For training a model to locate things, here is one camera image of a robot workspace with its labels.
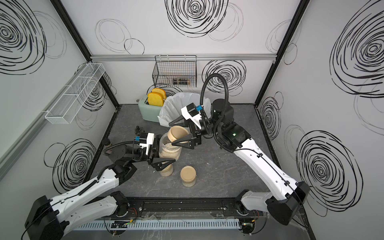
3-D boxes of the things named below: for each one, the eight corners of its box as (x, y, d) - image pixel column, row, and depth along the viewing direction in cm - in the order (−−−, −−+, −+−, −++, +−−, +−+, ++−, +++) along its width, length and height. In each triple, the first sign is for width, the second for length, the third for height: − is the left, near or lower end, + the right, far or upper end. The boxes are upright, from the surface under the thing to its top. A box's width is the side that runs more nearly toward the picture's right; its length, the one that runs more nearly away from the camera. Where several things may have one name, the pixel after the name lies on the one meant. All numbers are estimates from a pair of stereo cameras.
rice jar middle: (181, 188, 82) (179, 181, 73) (182, 173, 87) (180, 165, 79) (196, 188, 82) (196, 181, 73) (196, 173, 87) (196, 165, 79)
